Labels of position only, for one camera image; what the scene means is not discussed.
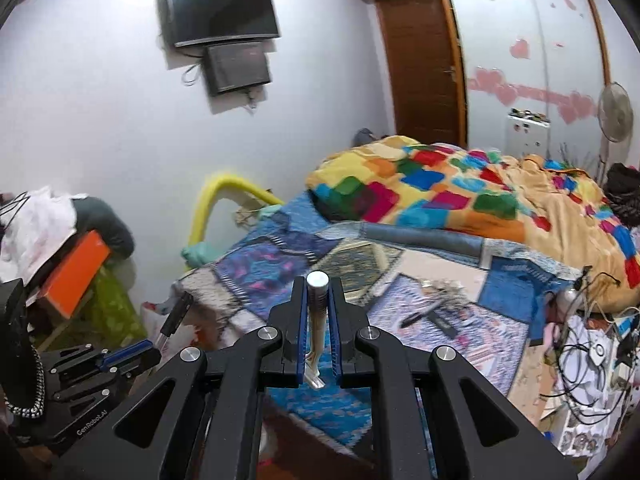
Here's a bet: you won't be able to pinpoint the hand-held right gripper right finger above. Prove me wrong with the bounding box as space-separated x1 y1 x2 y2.
329 276 571 480

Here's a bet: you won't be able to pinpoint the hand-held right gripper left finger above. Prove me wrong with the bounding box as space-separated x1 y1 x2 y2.
60 276 308 480

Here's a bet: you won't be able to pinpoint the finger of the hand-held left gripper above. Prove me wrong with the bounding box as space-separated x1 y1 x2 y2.
97 339 156 368
107 350 163 386

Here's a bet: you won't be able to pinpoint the silver capped tube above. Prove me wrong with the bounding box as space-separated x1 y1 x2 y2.
306 271 331 391

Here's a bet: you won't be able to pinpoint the white plastic bag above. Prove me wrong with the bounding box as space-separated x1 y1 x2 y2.
140 300 211 351

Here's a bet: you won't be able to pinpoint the green patterned cloth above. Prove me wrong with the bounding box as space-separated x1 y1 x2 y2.
65 265 148 351

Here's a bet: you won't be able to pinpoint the blue patterned quilt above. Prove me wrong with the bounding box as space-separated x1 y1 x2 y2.
172 192 586 451

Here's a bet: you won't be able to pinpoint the orange box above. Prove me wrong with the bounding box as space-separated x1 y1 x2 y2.
37 230 112 321

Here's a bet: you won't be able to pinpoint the black remote control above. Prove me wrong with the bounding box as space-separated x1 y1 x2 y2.
425 310 458 339

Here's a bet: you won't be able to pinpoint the teal cloth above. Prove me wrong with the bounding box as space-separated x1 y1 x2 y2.
181 244 212 267

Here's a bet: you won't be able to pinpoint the dark grey cushion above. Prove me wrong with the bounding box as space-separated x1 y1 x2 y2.
70 196 136 258

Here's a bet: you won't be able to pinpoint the white cloth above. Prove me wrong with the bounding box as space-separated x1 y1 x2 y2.
0 187 78 281

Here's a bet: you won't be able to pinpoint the yellow foam tube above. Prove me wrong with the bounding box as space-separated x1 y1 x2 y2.
187 174 286 256

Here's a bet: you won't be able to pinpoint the colourful patchwork blanket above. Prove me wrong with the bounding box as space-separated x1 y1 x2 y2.
305 135 640 311

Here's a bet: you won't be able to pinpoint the brown wooden door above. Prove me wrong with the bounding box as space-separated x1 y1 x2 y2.
375 0 468 148

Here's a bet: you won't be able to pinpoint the small white cabinet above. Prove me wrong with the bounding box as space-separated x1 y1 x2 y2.
507 107 551 156

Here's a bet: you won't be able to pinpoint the dark clothes pile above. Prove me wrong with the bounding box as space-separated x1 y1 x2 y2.
605 162 640 231

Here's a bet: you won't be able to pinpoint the pink heart stickers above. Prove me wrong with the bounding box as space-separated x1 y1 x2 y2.
460 0 601 123

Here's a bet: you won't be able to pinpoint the wardrobe with white doors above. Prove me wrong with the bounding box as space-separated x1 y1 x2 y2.
330 0 613 161

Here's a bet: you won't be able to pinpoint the white standing fan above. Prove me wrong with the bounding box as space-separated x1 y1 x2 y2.
597 82 636 186

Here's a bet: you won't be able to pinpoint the silver beaded chain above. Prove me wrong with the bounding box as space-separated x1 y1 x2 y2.
4 345 47 419

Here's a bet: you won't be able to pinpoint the tangled black cables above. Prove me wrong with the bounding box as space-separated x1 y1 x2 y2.
550 270 640 411

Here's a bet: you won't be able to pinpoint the small black wall monitor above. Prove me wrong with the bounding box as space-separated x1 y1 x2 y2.
202 42 273 97

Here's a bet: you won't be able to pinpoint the large black wall television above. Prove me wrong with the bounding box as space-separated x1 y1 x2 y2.
165 0 281 49

